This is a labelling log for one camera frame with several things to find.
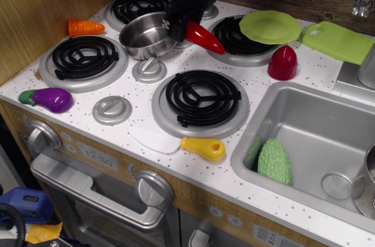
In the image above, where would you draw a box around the red toy chili pepper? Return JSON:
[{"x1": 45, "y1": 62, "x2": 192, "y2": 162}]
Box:
[{"x1": 185, "y1": 20, "x2": 225, "y2": 54}]

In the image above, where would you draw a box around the silver stove knob behind pot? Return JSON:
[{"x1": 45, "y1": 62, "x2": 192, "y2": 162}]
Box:
[{"x1": 174, "y1": 40, "x2": 193, "y2": 50}]

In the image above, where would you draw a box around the small steel pot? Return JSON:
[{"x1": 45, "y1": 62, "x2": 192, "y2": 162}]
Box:
[{"x1": 119, "y1": 12, "x2": 177, "y2": 60}]

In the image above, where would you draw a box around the steel pot in sink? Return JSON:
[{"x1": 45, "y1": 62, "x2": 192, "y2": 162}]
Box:
[{"x1": 351, "y1": 145, "x2": 374, "y2": 219}]

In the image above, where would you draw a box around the silver stove knob back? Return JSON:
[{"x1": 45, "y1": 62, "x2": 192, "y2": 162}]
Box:
[{"x1": 202, "y1": 5, "x2": 219, "y2": 20}]

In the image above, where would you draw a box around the silver stove knob middle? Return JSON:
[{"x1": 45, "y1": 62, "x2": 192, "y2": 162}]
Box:
[{"x1": 132, "y1": 57, "x2": 167, "y2": 84}]

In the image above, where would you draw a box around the back left black burner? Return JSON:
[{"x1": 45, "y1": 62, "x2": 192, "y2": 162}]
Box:
[{"x1": 105, "y1": 0, "x2": 170, "y2": 32}]

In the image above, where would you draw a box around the black burner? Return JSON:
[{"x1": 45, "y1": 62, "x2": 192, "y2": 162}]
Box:
[
  {"x1": 105, "y1": 0, "x2": 170, "y2": 32},
  {"x1": 39, "y1": 36, "x2": 128, "y2": 93},
  {"x1": 208, "y1": 15, "x2": 281, "y2": 67},
  {"x1": 151, "y1": 70, "x2": 250, "y2": 139}
]

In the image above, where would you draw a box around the back right black burner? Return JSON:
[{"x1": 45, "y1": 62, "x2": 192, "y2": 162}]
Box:
[{"x1": 208, "y1": 15, "x2": 281, "y2": 67}]

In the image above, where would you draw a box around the front right black burner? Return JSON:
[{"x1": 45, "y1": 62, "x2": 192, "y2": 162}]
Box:
[{"x1": 151, "y1": 70, "x2": 250, "y2": 139}]

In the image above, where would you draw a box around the orange toy carrot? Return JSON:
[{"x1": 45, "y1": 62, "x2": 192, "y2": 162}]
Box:
[{"x1": 68, "y1": 19, "x2": 105, "y2": 37}]

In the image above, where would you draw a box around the green plastic plate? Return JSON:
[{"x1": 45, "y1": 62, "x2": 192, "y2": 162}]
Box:
[{"x1": 239, "y1": 10, "x2": 302, "y2": 44}]

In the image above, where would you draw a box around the front left black burner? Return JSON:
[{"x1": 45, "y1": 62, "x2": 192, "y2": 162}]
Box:
[{"x1": 39, "y1": 36, "x2": 128, "y2": 93}]

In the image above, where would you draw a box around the silver stove knob front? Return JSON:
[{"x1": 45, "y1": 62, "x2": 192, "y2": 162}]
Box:
[{"x1": 92, "y1": 96, "x2": 132, "y2": 126}]

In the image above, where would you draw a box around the dark red toy strawberry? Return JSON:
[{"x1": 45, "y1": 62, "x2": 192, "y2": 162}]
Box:
[{"x1": 267, "y1": 45, "x2": 298, "y2": 81}]

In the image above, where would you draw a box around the purple toy eggplant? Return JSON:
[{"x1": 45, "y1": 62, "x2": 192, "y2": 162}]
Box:
[{"x1": 18, "y1": 88, "x2": 74, "y2": 114}]

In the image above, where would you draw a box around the right oven dial knob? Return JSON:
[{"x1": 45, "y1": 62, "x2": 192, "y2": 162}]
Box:
[{"x1": 135, "y1": 170, "x2": 174, "y2": 208}]

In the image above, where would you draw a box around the oven dial knob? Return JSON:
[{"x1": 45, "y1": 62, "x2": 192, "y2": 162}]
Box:
[
  {"x1": 135, "y1": 170, "x2": 174, "y2": 208},
  {"x1": 28, "y1": 120, "x2": 62, "y2": 153}
]

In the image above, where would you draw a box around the green toy bitter gourd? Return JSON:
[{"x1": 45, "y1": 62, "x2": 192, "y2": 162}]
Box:
[{"x1": 257, "y1": 139, "x2": 292, "y2": 186}]

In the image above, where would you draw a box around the left oven dial knob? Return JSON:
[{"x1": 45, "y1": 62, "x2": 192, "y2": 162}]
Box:
[{"x1": 28, "y1": 120, "x2": 62, "y2": 153}]

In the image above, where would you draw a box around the green plastic cutting board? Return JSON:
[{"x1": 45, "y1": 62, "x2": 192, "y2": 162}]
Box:
[{"x1": 302, "y1": 21, "x2": 374, "y2": 65}]

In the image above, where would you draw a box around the grey toy sink basin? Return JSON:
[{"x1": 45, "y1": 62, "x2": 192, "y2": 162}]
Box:
[{"x1": 231, "y1": 81, "x2": 374, "y2": 232}]

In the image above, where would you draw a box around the hanging metal whisk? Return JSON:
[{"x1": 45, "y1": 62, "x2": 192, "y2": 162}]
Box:
[{"x1": 352, "y1": 0, "x2": 374, "y2": 18}]

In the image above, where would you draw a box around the silver toy faucet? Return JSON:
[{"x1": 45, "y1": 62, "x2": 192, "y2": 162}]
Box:
[{"x1": 333, "y1": 43, "x2": 375, "y2": 103}]

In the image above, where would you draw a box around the blue plastic device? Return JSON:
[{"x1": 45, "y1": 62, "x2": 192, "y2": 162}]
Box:
[{"x1": 1, "y1": 187, "x2": 54, "y2": 224}]

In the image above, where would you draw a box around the yellow handled white toy knife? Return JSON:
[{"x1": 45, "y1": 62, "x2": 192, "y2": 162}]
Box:
[{"x1": 128, "y1": 126, "x2": 226, "y2": 162}]

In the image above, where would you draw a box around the silver oven door handle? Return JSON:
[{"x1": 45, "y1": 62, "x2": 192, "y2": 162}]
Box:
[{"x1": 30, "y1": 154, "x2": 164, "y2": 232}]

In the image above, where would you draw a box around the black cable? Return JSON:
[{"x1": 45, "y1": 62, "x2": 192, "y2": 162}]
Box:
[{"x1": 0, "y1": 203, "x2": 26, "y2": 242}]

